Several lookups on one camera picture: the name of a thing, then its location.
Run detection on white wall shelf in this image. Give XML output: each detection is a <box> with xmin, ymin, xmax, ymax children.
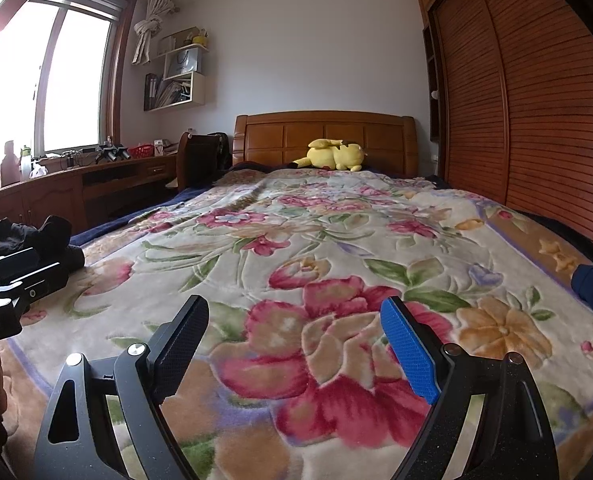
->
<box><xmin>144</xmin><ymin>27</ymin><xmax>211</xmax><ymax>112</ymax></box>

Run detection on silver paper bag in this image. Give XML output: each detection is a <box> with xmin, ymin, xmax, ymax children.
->
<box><xmin>174</xmin><ymin>49</ymin><xmax>202</xmax><ymax>76</ymax></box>

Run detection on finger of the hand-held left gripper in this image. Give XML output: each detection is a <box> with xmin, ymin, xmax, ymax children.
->
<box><xmin>9</xmin><ymin>259</ymin><xmax>70</xmax><ymax>312</ymax></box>
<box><xmin>0</xmin><ymin>247</ymin><xmax>40</xmax><ymax>283</ymax></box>

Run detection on wooden desk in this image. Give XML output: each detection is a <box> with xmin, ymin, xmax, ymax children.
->
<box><xmin>0</xmin><ymin>152</ymin><xmax>182</xmax><ymax>241</ymax></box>

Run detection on wooden louvered wardrobe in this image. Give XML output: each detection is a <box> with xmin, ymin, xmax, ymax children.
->
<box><xmin>415</xmin><ymin>0</ymin><xmax>593</xmax><ymax>266</ymax></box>

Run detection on black devices on stand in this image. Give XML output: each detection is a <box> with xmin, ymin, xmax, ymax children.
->
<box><xmin>95</xmin><ymin>137</ymin><xmax>132</xmax><ymax>163</ymax></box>

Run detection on stack of papers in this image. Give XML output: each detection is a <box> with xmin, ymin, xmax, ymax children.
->
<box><xmin>157</xmin><ymin>77</ymin><xmax>192</xmax><ymax>107</ymax></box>

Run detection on window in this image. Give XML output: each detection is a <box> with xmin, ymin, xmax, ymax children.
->
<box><xmin>0</xmin><ymin>0</ymin><xmax>137</xmax><ymax>171</ymax></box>

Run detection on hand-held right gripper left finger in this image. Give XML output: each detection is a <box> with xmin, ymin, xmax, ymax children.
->
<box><xmin>34</xmin><ymin>294</ymin><xmax>211</xmax><ymax>480</ymax></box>

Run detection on tied beige curtain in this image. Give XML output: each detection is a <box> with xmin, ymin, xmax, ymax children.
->
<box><xmin>131</xmin><ymin>0</ymin><xmax>177</xmax><ymax>66</ymax></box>

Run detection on wooden bed headboard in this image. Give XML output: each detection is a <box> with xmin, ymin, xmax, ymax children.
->
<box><xmin>233</xmin><ymin>111</ymin><xmax>417</xmax><ymax>177</ymax></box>

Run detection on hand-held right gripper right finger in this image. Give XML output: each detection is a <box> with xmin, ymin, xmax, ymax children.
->
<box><xmin>379</xmin><ymin>296</ymin><xmax>560</xmax><ymax>480</ymax></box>

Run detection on black trench coat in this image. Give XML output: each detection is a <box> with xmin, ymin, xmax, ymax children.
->
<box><xmin>24</xmin><ymin>215</ymin><xmax>86</xmax><ymax>281</ymax></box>

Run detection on large translucent bottle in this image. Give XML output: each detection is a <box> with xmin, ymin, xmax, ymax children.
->
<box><xmin>1</xmin><ymin>140</ymin><xmax>21</xmax><ymax>188</ymax></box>

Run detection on yellow plush toy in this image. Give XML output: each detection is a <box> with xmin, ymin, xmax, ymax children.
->
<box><xmin>291</xmin><ymin>138</ymin><xmax>366</xmax><ymax>172</ymax></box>

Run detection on wooden chair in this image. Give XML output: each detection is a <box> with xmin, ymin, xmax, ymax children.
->
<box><xmin>176</xmin><ymin>131</ymin><xmax>227</xmax><ymax>193</ymax></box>

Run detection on floral blanket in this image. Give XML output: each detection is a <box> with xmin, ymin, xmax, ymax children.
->
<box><xmin>6</xmin><ymin>167</ymin><xmax>593</xmax><ymax>480</ymax></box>

